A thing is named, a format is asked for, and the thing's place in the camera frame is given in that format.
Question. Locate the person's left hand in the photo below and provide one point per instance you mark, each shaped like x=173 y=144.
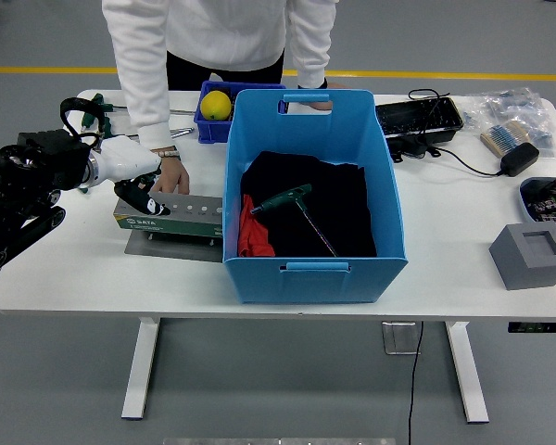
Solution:
x=319 y=105

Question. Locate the person's right hand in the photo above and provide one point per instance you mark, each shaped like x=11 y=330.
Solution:
x=171 y=178

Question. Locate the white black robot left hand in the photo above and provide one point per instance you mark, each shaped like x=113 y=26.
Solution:
x=125 y=160

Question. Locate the grey metal hex key stand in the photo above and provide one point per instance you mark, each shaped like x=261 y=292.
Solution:
x=176 y=227

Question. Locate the large light blue box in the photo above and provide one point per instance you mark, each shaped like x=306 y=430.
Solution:
x=315 y=287

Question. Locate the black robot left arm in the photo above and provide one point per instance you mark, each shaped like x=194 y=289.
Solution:
x=18 y=194

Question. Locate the grey cube box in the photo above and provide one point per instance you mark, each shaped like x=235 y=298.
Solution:
x=519 y=269

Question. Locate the small dark blue bin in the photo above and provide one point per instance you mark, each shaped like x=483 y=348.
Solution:
x=211 y=132

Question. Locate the black cloth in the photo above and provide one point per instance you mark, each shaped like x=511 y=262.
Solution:
x=343 y=185

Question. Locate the red cloth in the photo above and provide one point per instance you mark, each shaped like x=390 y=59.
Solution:
x=252 y=232

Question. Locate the black rectangular tray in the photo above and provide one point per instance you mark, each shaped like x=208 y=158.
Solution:
x=417 y=116

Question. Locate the black plug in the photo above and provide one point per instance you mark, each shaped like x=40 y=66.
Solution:
x=414 y=147

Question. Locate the person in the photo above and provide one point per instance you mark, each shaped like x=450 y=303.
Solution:
x=222 y=32

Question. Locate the bundle of taped resistors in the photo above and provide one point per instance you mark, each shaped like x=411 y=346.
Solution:
x=500 y=136

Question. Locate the white table leg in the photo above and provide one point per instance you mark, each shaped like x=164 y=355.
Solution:
x=468 y=371
x=141 y=366

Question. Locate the clear plastic parts bags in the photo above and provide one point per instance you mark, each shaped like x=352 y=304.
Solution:
x=514 y=106

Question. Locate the black power adapter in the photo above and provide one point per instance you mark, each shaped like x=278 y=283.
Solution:
x=519 y=158

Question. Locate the light blue bowl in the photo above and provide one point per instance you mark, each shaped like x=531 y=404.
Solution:
x=524 y=197

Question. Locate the metal floor plate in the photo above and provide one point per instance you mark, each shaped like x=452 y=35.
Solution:
x=398 y=338

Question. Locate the pile of electronic parts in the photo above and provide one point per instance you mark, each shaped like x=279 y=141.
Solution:
x=551 y=204

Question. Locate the black table control panel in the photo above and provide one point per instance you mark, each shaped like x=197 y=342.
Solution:
x=537 y=327

